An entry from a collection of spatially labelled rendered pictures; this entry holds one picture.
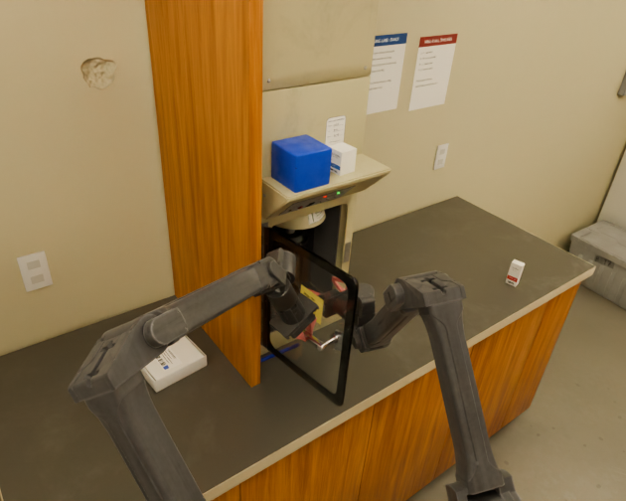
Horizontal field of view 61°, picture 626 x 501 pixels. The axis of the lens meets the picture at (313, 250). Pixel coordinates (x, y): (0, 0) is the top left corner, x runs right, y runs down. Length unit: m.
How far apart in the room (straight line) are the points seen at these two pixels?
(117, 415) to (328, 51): 0.89
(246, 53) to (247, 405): 0.88
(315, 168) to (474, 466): 0.68
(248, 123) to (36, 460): 0.91
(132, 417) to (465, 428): 0.51
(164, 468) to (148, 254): 1.08
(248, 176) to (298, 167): 0.11
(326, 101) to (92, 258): 0.83
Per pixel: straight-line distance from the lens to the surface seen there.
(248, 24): 1.04
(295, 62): 1.22
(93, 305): 1.78
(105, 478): 1.38
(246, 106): 1.08
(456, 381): 0.91
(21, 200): 1.56
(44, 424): 1.53
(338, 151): 1.28
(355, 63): 1.33
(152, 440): 0.74
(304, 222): 1.43
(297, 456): 1.52
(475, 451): 0.94
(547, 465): 2.79
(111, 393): 0.71
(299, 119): 1.27
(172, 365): 1.53
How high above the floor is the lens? 2.05
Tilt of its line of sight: 33 degrees down
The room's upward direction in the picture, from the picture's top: 4 degrees clockwise
